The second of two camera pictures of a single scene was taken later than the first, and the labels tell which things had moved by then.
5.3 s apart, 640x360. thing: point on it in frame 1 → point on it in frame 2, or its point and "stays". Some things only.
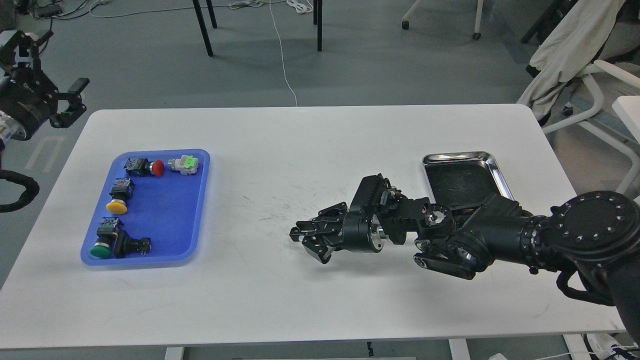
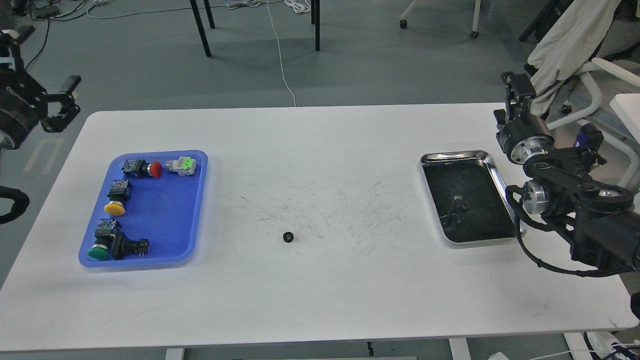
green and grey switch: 187,164 stays
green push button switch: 106,233 stays
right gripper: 362,233 → 526,136
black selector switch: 124,245 stays
